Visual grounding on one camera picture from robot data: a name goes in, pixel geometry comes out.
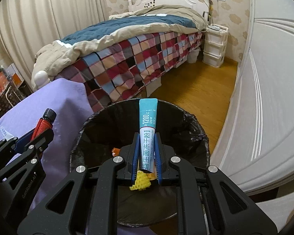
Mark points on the cream curtain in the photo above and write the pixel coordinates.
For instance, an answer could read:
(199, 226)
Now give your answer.
(39, 17)

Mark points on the white drawer unit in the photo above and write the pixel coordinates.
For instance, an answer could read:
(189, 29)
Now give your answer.
(214, 41)

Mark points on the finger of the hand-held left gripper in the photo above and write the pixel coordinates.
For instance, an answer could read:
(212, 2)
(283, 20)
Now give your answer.
(24, 143)
(39, 142)

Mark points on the bin with black bag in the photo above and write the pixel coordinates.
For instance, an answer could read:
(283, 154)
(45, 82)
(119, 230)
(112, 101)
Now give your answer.
(186, 137)

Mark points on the teal and white sachet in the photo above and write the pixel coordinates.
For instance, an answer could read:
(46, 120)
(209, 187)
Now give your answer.
(148, 117)

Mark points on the plaid bedsheet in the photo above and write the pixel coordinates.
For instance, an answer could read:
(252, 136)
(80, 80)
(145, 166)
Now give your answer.
(137, 58)

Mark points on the white and orange box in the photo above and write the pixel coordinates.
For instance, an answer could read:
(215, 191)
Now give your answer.
(13, 74)

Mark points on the purple tablecloth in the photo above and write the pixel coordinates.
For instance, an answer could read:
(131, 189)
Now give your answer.
(63, 102)

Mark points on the beige and blue quilt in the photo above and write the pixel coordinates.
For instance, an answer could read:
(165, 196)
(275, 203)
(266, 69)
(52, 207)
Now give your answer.
(112, 29)

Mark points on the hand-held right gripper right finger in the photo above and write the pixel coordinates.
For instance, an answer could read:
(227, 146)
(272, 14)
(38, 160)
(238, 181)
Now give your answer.
(158, 160)

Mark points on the white bucket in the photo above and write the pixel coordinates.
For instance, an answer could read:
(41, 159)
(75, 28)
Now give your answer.
(193, 56)

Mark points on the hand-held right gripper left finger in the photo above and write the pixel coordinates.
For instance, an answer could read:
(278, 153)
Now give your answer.
(136, 158)

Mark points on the yellow foam net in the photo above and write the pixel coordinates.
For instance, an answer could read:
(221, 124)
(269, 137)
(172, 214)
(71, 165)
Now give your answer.
(141, 182)

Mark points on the white panelled door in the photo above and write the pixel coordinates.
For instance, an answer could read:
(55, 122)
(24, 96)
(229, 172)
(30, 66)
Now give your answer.
(272, 78)

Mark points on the red tube with black cap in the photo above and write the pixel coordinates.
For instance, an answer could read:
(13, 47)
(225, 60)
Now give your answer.
(44, 124)

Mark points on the orange plastic bag bundle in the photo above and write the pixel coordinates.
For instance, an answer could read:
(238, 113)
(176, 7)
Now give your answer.
(115, 151)

